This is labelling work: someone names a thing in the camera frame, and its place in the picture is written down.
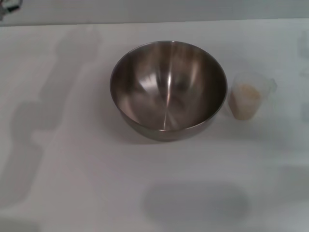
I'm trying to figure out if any white rice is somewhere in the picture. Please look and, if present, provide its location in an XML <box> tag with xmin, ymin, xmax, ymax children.
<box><xmin>230</xmin><ymin>83</ymin><xmax>263</xmax><ymax>120</ymax></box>

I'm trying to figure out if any stainless steel mixing bowl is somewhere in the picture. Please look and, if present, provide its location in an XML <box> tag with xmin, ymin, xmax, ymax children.
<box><xmin>110</xmin><ymin>40</ymin><xmax>228</xmax><ymax>142</ymax></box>

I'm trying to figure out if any clear plastic measuring cup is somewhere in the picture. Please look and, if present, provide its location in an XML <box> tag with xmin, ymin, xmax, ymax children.
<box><xmin>227</xmin><ymin>71</ymin><xmax>278</xmax><ymax>120</ymax></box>

